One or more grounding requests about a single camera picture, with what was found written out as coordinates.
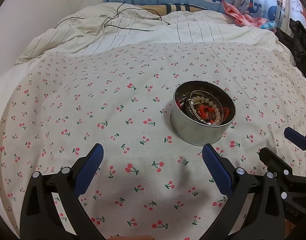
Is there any red braided string bracelet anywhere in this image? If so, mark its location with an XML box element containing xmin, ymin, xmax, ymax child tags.
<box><xmin>175</xmin><ymin>99</ymin><xmax>231</xmax><ymax>123</ymax></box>

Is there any cream pearl bead bracelet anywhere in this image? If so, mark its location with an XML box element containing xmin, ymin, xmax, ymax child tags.
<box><xmin>190</xmin><ymin>94</ymin><xmax>222</xmax><ymax>126</ymax></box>

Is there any silver metal bangle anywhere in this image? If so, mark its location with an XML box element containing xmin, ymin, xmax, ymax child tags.
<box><xmin>188</xmin><ymin>90</ymin><xmax>222</xmax><ymax>126</ymax></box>

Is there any person's left hand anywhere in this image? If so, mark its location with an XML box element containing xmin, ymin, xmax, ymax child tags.
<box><xmin>108</xmin><ymin>235</ymin><xmax>155</xmax><ymax>240</ymax></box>

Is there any round silver metal tin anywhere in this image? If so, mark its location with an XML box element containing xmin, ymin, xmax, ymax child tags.
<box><xmin>170</xmin><ymin>80</ymin><xmax>236</xmax><ymax>146</ymax></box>

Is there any black jacket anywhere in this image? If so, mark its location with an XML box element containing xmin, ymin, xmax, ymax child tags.
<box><xmin>275</xmin><ymin>18</ymin><xmax>306</xmax><ymax>78</ymax></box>

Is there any pink crumpled cloth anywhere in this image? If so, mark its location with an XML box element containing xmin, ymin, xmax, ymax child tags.
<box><xmin>222</xmin><ymin>1</ymin><xmax>267</xmax><ymax>28</ymax></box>

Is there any cherry print bed sheet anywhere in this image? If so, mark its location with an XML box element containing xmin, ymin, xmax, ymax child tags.
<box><xmin>0</xmin><ymin>42</ymin><xmax>306</xmax><ymax>239</ymax></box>

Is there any striped beige pillow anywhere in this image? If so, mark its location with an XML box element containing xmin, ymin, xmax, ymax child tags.
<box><xmin>137</xmin><ymin>3</ymin><xmax>206</xmax><ymax>16</ymax></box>

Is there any white striped duvet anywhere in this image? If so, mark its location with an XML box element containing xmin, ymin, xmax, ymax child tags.
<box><xmin>0</xmin><ymin>2</ymin><xmax>293</xmax><ymax>86</ymax></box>

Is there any black charging cable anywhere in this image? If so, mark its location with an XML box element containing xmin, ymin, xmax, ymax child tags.
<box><xmin>54</xmin><ymin>1</ymin><xmax>171</xmax><ymax>32</ymax></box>

